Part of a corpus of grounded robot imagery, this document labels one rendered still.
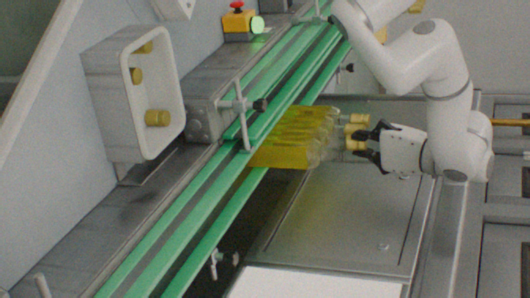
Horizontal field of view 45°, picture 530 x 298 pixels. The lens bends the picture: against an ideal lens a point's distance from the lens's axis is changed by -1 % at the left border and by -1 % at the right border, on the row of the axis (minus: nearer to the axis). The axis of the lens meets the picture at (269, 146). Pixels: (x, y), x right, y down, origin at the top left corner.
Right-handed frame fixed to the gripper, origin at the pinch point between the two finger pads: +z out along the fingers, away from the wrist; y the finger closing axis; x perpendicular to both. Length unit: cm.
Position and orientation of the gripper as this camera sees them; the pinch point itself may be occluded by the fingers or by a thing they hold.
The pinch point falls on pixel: (362, 143)
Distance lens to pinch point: 144.7
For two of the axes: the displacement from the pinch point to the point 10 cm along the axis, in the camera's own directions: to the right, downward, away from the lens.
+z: -8.2, -1.6, 5.5
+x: -5.6, 4.4, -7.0
